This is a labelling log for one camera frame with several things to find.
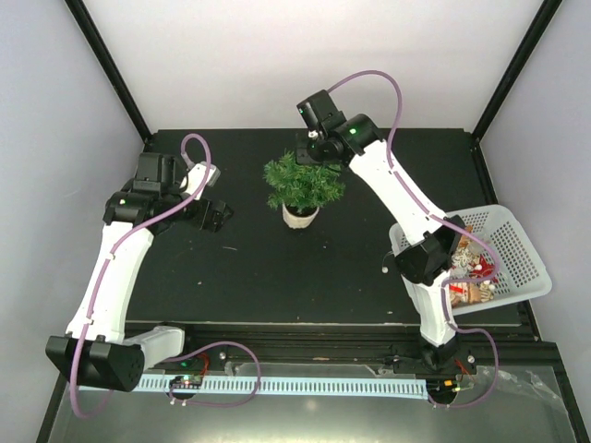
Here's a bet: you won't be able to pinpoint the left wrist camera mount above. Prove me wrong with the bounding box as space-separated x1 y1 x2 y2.
181 162 221 200

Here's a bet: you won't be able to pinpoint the left small circuit board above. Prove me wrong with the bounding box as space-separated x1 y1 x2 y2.
169 375 202 389

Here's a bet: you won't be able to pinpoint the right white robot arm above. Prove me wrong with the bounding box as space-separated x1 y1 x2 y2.
296 90 464 372

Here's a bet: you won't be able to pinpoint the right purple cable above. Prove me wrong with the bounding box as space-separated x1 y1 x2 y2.
328 69 501 410

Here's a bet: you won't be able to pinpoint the black frame post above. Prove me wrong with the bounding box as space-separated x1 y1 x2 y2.
472 0 562 141
65 0 152 142

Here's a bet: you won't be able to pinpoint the white slotted cable duct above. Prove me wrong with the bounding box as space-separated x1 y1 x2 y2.
134 374 428 400

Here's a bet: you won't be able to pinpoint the right small circuit board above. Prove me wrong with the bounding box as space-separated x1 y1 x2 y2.
427 378 475 394

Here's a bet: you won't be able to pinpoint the small green christmas tree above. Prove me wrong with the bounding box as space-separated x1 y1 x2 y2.
263 152 345 230

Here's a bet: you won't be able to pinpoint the right black frame post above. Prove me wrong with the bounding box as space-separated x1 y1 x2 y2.
472 0 562 141

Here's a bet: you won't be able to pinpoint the left black frame post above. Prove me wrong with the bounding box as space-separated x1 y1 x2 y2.
65 0 152 142

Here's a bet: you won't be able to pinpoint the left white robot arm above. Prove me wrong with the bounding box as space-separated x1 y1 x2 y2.
45 153 233 392

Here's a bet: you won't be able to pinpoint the white bulb string lights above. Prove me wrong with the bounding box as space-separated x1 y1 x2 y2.
381 251 392 274

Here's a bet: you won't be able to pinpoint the small circuit board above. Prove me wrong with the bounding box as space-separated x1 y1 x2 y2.
427 378 475 394
169 375 202 389

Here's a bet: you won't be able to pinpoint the white perforated plastic basket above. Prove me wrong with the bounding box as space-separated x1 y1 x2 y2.
388 204 553 317

